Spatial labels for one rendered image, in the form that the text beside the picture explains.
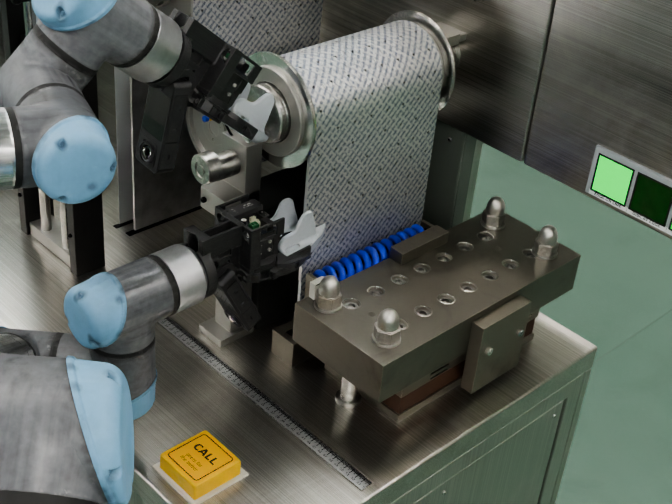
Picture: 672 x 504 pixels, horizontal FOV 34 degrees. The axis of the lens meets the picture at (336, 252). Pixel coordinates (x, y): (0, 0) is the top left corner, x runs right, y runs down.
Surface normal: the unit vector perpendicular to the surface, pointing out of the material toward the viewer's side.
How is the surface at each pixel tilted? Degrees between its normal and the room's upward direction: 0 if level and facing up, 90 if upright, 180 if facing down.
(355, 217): 90
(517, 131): 90
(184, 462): 0
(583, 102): 90
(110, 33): 99
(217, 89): 90
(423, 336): 0
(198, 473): 0
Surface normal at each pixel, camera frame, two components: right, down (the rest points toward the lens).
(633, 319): 0.08, -0.83
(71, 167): 0.43, 0.53
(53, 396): 0.07, -0.59
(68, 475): 0.62, -0.24
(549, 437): 0.68, 0.45
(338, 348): -0.73, 0.33
